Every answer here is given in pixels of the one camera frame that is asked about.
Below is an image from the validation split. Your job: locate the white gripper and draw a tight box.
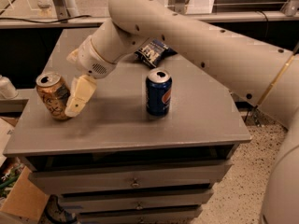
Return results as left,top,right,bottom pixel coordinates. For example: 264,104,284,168
64,35,116,118

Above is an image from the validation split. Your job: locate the dented orange soda can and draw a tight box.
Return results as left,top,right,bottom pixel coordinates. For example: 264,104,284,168
36,72,70,120

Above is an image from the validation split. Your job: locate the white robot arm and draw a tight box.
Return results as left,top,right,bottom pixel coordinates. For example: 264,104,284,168
66,0,299,224

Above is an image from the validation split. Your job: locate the blue Pepsi can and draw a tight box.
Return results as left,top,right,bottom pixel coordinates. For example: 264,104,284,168
146,68,172,117

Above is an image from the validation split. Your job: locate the white cylindrical object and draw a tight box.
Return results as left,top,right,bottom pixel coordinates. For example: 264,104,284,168
0,75,18,99

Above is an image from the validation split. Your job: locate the dark blue chip bag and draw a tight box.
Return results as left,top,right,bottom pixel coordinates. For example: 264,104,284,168
135,39,177,69

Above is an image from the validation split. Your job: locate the grey drawer cabinet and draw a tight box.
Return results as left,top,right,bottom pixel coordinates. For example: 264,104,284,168
3,27,252,224

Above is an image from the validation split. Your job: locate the cardboard box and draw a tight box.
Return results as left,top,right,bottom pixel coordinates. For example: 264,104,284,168
0,119,49,224

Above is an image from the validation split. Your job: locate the black cable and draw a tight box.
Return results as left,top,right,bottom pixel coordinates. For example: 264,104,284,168
0,14,93,24

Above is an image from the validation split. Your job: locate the grey metal rail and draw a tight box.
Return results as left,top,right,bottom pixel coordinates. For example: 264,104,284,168
0,11,299,29

